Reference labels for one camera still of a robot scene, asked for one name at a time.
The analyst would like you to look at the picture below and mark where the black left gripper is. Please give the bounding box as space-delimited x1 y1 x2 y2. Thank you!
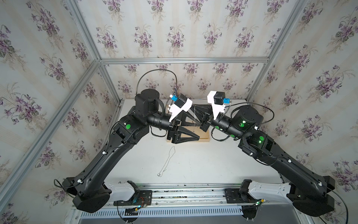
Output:
145 111 202 146

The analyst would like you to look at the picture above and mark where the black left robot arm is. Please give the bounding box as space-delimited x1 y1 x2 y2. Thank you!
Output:
54 89 199 213

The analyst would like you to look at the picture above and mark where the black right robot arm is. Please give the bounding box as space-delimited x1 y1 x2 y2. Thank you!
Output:
191 103 336 217

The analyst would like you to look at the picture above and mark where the wooden jewelry display stand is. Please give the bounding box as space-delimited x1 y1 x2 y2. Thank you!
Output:
182 126 210 142

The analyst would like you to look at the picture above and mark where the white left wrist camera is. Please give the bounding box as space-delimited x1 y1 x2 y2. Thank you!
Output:
168 94 193 122

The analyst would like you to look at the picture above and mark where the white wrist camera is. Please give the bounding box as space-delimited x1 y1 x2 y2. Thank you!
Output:
207 91 230 119
168 94 193 122

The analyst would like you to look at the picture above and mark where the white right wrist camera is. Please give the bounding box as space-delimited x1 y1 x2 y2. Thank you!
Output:
207 91 230 119

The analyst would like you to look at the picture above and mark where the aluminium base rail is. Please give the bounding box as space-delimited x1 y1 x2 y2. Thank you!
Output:
77 182 307 224

